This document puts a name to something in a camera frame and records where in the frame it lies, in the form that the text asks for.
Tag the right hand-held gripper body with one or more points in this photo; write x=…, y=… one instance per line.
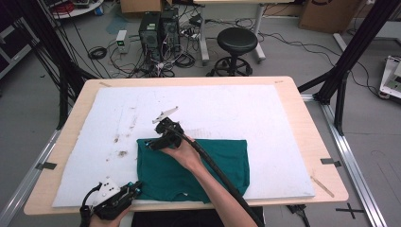
x=168, y=130

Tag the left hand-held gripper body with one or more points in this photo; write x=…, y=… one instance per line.
x=112, y=208

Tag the green long-sleeved shirt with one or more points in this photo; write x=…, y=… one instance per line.
x=164, y=176

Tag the person's left hand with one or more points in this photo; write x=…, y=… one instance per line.
x=107, y=223

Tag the person's right hand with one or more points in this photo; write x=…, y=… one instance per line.
x=186, y=154

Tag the white table leg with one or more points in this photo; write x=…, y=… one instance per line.
x=127, y=222

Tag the person's dark clothing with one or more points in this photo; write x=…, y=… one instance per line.
x=173, y=219

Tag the white table mat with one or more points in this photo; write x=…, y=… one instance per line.
x=220, y=110

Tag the short tan tape piece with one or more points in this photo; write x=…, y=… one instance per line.
x=105, y=84

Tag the black tape piece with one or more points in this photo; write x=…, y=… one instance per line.
x=331, y=162
x=46, y=165

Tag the black computer tower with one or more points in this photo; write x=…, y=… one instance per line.
x=149, y=31
x=170, y=30

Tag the small white box green light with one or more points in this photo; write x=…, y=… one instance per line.
x=122, y=41

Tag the white desk with legs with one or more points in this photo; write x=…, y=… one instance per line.
x=204, y=34

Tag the black round stool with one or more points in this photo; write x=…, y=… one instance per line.
x=237, y=41

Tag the small cardboard box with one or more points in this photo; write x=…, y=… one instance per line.
x=140, y=5

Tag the white round table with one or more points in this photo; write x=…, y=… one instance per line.
x=80, y=11

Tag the tan strip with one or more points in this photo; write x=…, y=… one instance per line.
x=323, y=187

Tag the dark storage rack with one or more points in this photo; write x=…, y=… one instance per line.
x=14, y=47

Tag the large cardboard box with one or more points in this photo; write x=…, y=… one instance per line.
x=327, y=17

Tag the white machine base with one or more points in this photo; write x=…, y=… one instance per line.
x=391, y=78

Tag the aluminium rail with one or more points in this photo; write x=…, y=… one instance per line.
x=19, y=192
x=353, y=164

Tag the black metal frame post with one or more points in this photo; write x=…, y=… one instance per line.
x=353, y=50
x=53, y=47

